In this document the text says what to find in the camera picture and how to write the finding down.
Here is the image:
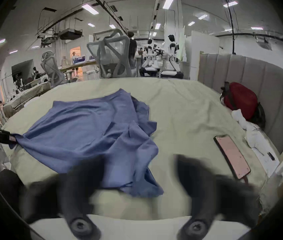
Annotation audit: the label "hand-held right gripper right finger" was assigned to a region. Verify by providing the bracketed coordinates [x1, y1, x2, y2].
[174, 154, 260, 240]

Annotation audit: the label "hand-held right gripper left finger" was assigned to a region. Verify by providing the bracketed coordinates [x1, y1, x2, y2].
[21, 156, 107, 240]

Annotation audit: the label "blue shirt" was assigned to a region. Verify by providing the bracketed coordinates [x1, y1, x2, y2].
[9, 88, 164, 197]

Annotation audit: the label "phone with pink screen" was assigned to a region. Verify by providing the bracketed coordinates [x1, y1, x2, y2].
[213, 135, 252, 180]

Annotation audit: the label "person's legs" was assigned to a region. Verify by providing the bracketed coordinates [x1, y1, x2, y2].
[0, 169, 28, 210]

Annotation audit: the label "white cloth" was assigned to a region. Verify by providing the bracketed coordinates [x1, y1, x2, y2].
[231, 109, 283, 177]

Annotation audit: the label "small grey office chair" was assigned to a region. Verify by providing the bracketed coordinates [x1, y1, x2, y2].
[40, 51, 66, 87]

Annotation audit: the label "bed with pale green sheet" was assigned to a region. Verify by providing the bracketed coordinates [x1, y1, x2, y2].
[0, 77, 282, 221]

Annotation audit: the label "red bag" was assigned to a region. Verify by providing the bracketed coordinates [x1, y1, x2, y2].
[220, 82, 266, 131]

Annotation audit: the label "table with laptops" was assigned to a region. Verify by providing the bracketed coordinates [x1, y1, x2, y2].
[59, 55, 100, 81]

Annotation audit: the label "grey padded headboard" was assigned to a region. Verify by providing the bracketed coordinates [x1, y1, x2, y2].
[198, 53, 283, 155]

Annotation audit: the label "large grey mesh office chair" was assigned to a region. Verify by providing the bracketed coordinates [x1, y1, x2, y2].
[86, 29, 133, 79]

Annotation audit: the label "white humanoid robot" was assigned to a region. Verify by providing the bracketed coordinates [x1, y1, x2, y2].
[139, 39, 161, 77]
[161, 35, 185, 79]

